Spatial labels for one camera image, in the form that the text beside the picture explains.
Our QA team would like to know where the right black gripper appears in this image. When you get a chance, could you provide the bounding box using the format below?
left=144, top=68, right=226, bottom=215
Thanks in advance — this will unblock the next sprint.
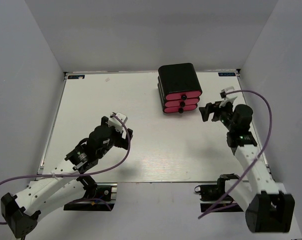
left=199, top=98, right=237, bottom=132

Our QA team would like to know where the pink top drawer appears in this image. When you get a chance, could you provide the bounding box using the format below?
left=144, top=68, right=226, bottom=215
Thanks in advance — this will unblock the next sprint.
left=164, top=90, right=202, bottom=101

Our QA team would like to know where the pink drawer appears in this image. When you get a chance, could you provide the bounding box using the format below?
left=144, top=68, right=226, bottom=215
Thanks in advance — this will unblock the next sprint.
left=163, top=104, right=198, bottom=114
left=164, top=97, right=200, bottom=108
left=164, top=90, right=202, bottom=101

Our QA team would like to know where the pink bottom drawer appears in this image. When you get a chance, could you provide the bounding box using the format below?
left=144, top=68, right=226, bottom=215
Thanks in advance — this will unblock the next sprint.
left=163, top=104, right=198, bottom=114

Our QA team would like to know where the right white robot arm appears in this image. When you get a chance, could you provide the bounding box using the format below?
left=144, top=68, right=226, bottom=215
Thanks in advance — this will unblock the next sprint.
left=194, top=101, right=295, bottom=233

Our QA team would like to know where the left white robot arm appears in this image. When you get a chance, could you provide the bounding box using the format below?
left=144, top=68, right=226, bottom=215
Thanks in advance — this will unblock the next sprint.
left=0, top=112, right=133, bottom=239

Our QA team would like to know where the right blue corner label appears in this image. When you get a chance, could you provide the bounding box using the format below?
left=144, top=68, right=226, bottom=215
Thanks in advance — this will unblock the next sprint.
left=218, top=72, right=236, bottom=77

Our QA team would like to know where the blue corner label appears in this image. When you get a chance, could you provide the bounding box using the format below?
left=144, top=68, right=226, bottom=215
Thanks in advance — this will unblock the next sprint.
left=218, top=72, right=236, bottom=77
left=67, top=74, right=85, bottom=80

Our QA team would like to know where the black drawer cabinet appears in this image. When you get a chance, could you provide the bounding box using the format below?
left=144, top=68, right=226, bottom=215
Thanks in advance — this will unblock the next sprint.
left=157, top=63, right=203, bottom=111

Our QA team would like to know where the left blue corner label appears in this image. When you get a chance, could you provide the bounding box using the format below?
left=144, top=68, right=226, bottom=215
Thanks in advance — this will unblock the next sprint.
left=67, top=74, right=85, bottom=80

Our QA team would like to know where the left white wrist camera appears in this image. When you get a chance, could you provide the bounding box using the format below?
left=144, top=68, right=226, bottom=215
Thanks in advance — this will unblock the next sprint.
left=107, top=112, right=128, bottom=133

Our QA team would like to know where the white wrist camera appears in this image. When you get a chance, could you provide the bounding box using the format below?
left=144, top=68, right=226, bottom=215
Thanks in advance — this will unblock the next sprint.
left=107, top=112, right=128, bottom=133
left=219, top=86, right=238, bottom=108

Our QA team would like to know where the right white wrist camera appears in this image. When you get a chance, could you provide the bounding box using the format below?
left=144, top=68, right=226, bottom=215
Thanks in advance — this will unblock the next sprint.
left=219, top=86, right=238, bottom=108

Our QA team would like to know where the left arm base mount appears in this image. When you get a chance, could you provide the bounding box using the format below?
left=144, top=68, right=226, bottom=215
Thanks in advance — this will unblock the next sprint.
left=63, top=183, right=118, bottom=212

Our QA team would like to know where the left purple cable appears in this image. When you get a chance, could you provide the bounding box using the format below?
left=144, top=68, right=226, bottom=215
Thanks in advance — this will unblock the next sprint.
left=0, top=113, right=132, bottom=226

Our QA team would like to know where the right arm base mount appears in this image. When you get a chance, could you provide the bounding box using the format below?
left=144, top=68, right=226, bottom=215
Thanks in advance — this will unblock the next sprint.
left=194, top=183, right=243, bottom=213

